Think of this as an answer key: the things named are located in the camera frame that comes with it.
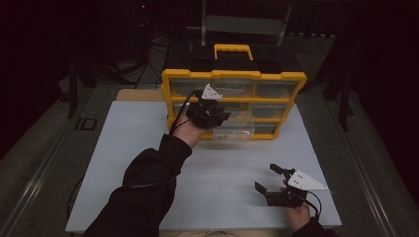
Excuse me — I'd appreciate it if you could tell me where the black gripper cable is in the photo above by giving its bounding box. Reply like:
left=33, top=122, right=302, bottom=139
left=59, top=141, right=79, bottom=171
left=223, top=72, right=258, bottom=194
left=126, top=88, right=204, bottom=191
left=305, top=190, right=324, bottom=219

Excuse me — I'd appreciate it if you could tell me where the person's right hand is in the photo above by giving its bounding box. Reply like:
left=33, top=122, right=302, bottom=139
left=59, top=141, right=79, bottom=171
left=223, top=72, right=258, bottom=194
left=283, top=179, right=312, bottom=233

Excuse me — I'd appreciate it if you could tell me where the person's left hand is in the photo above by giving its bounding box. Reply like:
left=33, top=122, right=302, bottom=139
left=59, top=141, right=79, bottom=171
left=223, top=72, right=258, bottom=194
left=172, top=113, right=211, bottom=149

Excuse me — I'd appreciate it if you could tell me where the yellow black drawer organizer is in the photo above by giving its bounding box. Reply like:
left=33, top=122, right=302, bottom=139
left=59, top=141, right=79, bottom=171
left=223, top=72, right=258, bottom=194
left=160, top=43, right=308, bottom=142

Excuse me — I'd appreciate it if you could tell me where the wooden board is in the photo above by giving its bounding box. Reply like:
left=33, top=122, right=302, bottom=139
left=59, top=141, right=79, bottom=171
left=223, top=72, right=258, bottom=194
left=117, top=88, right=165, bottom=103

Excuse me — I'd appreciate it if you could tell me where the grey metal stand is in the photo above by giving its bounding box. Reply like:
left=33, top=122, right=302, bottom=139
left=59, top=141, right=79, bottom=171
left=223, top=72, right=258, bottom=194
left=200, top=0, right=294, bottom=47

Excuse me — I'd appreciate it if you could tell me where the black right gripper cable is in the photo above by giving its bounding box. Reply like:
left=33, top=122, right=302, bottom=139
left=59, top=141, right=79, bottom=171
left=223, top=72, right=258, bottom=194
left=305, top=190, right=324, bottom=219

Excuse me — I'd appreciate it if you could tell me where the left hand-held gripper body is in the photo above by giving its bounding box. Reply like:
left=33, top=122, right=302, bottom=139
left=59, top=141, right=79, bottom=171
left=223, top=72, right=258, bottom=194
left=185, top=83, right=231, bottom=129

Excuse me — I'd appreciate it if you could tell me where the black stand leg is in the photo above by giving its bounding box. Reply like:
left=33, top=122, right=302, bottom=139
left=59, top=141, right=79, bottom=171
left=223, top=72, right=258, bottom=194
left=66, top=58, right=80, bottom=119

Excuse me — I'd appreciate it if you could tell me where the clear plastic drawer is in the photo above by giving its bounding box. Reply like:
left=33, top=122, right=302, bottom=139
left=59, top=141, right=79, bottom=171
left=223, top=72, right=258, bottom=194
left=210, top=110, right=256, bottom=143

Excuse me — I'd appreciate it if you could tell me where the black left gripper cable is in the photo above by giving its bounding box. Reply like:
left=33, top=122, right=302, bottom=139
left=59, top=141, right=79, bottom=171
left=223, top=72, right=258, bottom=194
left=126, top=88, right=204, bottom=191

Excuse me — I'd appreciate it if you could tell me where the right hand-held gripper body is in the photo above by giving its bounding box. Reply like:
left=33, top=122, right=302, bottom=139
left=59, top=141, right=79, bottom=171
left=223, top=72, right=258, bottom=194
left=265, top=169, right=330, bottom=208

